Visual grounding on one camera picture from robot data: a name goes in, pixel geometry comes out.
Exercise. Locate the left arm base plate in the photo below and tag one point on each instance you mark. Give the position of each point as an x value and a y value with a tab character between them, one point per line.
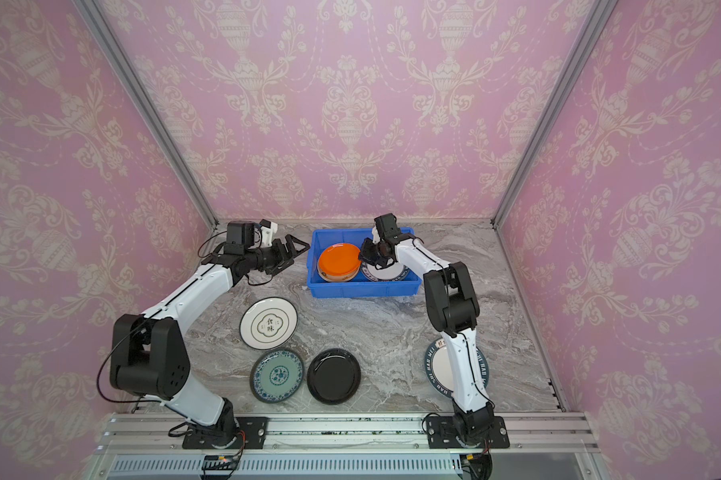
246	433

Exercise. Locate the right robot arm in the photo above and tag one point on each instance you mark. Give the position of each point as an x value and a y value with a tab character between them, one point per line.
453	309

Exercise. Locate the small circuit board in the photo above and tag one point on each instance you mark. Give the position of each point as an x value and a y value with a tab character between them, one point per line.
220	463

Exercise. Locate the white plate black flower outline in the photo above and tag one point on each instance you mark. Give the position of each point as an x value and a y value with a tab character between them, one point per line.
268	323

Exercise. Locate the orange plate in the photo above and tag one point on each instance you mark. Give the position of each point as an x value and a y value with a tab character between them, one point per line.
340	259

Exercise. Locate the teal patterned plate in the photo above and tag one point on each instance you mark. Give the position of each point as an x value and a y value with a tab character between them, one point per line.
277	376

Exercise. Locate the corner aluminium post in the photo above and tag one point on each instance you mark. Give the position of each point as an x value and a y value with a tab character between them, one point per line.
93	15
573	67

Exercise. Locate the blue plastic bin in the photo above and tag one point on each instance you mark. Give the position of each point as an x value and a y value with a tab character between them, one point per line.
360	286

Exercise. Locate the small green-rim plate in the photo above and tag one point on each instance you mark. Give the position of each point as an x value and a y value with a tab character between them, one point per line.
396	272

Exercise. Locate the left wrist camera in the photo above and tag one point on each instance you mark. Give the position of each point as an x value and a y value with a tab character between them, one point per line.
266	231

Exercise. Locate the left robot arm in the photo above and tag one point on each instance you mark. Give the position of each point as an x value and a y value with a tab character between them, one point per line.
149	360

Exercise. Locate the right corner aluminium post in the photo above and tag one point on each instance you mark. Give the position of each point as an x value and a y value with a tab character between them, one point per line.
573	67

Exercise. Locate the cream plate small motifs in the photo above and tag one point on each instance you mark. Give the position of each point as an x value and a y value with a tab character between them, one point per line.
337	279

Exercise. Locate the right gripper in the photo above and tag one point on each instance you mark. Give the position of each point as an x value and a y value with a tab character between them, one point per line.
375	252

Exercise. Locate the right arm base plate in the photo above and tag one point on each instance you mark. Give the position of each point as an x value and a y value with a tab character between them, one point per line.
449	432

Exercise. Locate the left corner aluminium post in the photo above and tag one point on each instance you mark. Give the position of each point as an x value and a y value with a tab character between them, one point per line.
93	15

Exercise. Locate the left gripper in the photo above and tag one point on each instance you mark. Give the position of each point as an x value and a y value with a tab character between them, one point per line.
291	252

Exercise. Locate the large green-rim white plate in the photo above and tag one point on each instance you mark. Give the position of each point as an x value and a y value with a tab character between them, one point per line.
439	372

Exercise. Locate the aluminium front rail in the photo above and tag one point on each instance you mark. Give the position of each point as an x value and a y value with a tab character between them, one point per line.
353	446

